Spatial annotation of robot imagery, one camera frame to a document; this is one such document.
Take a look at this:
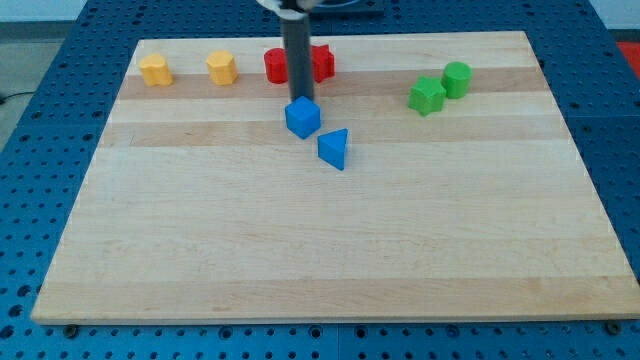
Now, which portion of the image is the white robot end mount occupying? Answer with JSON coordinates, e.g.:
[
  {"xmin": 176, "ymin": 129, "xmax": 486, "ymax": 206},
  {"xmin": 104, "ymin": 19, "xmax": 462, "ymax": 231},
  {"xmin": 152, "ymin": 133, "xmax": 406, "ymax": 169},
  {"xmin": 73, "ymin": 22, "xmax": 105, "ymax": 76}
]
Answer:
[{"xmin": 256, "ymin": 0, "xmax": 318, "ymax": 12}]

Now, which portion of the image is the gray cylindrical pusher rod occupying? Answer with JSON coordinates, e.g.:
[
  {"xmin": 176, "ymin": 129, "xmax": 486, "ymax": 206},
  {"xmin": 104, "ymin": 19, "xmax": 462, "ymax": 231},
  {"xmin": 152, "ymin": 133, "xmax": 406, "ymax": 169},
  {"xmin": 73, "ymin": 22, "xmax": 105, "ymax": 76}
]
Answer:
[{"xmin": 281, "ymin": 13, "xmax": 314, "ymax": 101}]

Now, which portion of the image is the blue cube block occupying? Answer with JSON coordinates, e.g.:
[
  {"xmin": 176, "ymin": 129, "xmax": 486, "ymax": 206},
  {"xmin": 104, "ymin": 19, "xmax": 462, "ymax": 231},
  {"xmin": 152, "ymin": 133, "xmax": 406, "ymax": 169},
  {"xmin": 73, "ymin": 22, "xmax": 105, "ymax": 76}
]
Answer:
[{"xmin": 285, "ymin": 96, "xmax": 321, "ymax": 139}]

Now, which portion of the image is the blue triangular prism block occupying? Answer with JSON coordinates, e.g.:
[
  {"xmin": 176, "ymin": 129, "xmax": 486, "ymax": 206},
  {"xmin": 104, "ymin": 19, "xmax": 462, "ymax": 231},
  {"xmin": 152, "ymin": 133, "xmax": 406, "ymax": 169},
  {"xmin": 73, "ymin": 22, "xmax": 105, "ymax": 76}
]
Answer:
[{"xmin": 317, "ymin": 128, "xmax": 349, "ymax": 171}]

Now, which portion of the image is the red cylinder block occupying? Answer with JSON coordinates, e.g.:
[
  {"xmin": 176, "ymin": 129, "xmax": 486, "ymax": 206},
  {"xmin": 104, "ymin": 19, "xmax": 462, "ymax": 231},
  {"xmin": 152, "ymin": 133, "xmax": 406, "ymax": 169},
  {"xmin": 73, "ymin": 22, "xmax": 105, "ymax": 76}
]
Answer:
[{"xmin": 263, "ymin": 48, "xmax": 288, "ymax": 84}]

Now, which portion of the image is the red star block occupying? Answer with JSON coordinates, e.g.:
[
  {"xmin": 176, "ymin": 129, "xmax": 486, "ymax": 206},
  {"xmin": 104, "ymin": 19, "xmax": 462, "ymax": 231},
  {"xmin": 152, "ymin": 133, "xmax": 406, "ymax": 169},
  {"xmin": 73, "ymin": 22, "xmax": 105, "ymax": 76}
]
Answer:
[{"xmin": 311, "ymin": 45, "xmax": 335, "ymax": 83}]

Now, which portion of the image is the yellow hexagonal block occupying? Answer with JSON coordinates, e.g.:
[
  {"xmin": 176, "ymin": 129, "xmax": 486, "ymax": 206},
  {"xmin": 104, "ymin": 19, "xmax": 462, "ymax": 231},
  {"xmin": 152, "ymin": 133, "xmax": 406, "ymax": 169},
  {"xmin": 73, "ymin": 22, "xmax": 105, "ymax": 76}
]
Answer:
[{"xmin": 206, "ymin": 50, "xmax": 238, "ymax": 86}]

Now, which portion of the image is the yellow heart-shaped block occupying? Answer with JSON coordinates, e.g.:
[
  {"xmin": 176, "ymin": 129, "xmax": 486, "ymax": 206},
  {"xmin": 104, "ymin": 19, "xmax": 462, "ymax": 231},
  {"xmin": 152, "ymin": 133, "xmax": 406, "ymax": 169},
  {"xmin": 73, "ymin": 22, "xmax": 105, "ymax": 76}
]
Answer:
[{"xmin": 138, "ymin": 53, "xmax": 173, "ymax": 87}]

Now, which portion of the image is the green star block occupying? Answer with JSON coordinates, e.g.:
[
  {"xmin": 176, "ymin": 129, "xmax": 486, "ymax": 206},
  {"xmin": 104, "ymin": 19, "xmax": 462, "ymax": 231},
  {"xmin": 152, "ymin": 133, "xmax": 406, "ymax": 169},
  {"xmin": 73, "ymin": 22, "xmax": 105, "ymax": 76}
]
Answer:
[{"xmin": 408, "ymin": 76, "xmax": 446, "ymax": 116}]

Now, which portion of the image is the green cylinder block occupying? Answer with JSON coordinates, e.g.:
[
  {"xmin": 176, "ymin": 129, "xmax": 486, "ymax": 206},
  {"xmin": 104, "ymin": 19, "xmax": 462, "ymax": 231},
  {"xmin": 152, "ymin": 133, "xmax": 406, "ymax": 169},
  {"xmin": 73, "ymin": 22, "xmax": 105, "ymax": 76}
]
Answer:
[{"xmin": 441, "ymin": 62, "xmax": 473, "ymax": 99}]

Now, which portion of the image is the light wooden board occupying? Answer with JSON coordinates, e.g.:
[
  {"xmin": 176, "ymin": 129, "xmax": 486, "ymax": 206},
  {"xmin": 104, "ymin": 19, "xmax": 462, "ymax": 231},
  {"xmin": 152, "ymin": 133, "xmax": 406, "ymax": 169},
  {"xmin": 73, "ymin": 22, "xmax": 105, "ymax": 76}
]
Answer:
[{"xmin": 32, "ymin": 31, "xmax": 639, "ymax": 325}]

